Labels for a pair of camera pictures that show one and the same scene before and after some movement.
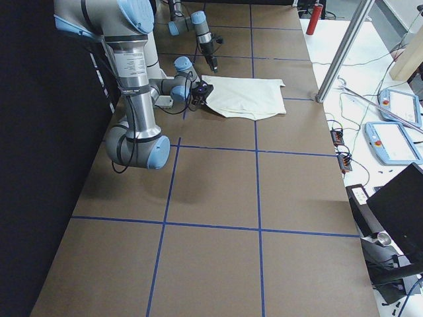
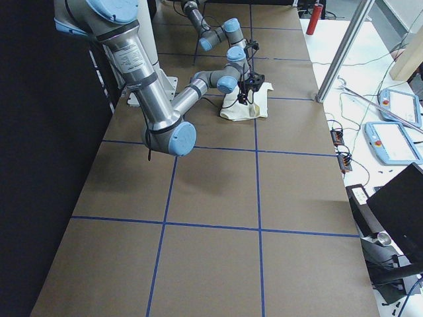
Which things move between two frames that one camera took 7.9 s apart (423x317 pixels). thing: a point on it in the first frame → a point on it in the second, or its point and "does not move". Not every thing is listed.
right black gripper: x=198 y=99 → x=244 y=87
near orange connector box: x=345 y=163 does not move
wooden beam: x=409 y=56 does not move
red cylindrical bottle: x=314 y=18 does not move
